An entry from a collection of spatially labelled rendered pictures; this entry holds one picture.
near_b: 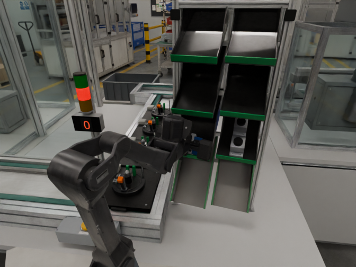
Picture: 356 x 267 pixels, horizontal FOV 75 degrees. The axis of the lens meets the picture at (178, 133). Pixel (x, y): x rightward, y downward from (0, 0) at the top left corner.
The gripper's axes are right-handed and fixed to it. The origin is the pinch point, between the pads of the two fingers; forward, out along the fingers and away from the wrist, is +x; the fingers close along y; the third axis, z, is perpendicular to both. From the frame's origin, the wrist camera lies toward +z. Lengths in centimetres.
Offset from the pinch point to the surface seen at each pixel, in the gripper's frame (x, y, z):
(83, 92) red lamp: 1.4, 46.3, 7.4
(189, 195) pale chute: 5.1, -2.6, -23.1
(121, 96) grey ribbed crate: 167, 143, -24
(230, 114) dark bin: -0.9, -12.2, 11.8
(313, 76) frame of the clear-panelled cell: 74, -40, 28
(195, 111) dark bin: -4.9, -2.4, 11.0
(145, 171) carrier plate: 16.9, 22.6, -25.9
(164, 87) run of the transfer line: 137, 74, 0
